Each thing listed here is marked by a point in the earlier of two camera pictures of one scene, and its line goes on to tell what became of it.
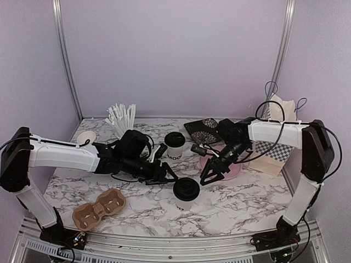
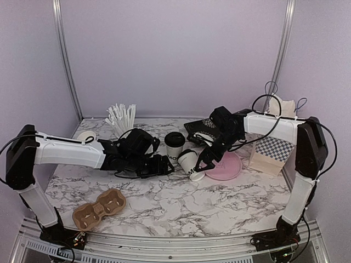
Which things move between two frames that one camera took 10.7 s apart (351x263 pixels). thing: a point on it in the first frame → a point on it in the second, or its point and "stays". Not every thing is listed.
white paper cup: (184, 205) → (189, 161)
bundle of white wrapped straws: (119, 120) stays
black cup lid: (174, 139) stays
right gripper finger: (219, 176) → (209, 165)
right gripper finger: (210, 166) → (204, 154)
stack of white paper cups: (84, 135) stays
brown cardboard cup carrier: (86, 216) stays
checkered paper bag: (271, 157) stays
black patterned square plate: (204, 131) stays
